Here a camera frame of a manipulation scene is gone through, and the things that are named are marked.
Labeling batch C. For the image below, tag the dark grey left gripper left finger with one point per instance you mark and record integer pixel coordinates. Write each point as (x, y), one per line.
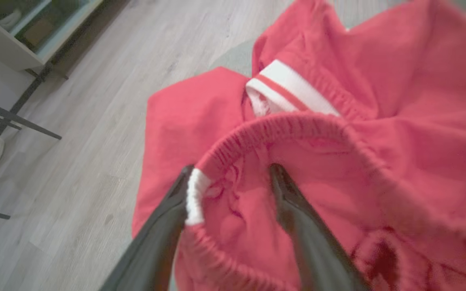
(152, 250)

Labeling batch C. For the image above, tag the brown box in cabinet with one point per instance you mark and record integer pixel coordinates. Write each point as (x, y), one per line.
(37, 33)

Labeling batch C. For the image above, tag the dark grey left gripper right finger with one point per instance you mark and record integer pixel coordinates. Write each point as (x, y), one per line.
(318, 250)

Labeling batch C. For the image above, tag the red shorts with white trim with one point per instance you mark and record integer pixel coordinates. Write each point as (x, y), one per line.
(399, 141)

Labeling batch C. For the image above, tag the white dishes in cabinet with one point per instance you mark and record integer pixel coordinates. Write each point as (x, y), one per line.
(10, 19)

